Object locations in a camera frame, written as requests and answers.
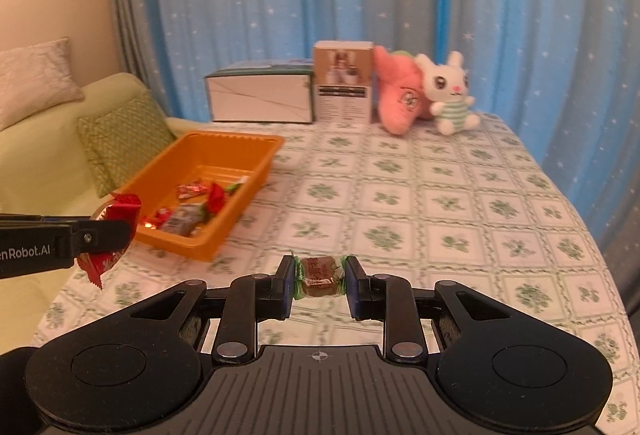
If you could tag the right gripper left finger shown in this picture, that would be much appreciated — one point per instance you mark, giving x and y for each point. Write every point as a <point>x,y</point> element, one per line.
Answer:
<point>250,300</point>

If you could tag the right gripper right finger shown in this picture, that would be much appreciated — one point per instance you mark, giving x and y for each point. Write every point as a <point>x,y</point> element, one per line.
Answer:
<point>390,300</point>

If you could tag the brown candy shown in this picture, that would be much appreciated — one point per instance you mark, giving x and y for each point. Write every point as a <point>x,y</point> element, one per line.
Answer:
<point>319,276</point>

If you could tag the large red snack packet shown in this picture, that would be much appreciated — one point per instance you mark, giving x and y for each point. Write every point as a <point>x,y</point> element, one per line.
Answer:
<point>106,235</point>

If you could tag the clear sesame snack packet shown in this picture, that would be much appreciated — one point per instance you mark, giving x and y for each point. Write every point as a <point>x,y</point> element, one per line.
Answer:
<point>184,219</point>

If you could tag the red square snack packet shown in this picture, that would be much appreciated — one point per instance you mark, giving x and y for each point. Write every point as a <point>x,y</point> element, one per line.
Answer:
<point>215,201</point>

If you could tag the small red candy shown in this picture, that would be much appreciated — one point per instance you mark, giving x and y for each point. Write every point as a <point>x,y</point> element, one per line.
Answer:
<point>158,219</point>

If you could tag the dark red patterned candy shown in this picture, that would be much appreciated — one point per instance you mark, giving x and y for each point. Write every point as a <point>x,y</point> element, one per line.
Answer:
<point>192,190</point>

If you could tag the clear plastic snack wrapper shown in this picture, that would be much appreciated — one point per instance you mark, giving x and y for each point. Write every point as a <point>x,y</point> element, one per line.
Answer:
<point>235,186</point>

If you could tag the light green sofa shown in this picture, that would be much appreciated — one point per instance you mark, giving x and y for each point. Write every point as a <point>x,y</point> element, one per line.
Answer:
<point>45,171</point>

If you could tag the orange plastic tray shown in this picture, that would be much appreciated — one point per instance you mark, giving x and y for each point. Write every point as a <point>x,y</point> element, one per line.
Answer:
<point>212,157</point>

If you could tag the floral white tablecloth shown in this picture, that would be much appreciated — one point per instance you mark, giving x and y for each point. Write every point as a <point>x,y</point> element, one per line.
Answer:
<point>473,208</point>

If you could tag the green zigzag cushion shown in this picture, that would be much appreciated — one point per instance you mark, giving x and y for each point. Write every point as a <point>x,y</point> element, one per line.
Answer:
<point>119,143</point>

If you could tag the beige cushion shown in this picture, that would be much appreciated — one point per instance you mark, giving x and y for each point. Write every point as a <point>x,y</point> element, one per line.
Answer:
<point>36,78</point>

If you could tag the pink star plush toy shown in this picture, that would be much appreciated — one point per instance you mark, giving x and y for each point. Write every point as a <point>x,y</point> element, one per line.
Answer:
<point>401,99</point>

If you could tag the white flat cardboard box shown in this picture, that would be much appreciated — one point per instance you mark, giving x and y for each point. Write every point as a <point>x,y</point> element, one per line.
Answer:
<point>267,90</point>

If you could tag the white bunny plush toy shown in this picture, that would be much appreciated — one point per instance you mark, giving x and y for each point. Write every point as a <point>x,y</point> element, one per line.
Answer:
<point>446,89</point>

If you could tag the tall product box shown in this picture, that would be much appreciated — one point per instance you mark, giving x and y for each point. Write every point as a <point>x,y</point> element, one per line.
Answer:
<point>342,81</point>

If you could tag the blue star curtain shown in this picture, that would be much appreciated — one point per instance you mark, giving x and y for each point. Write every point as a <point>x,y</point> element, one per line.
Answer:
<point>563,74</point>

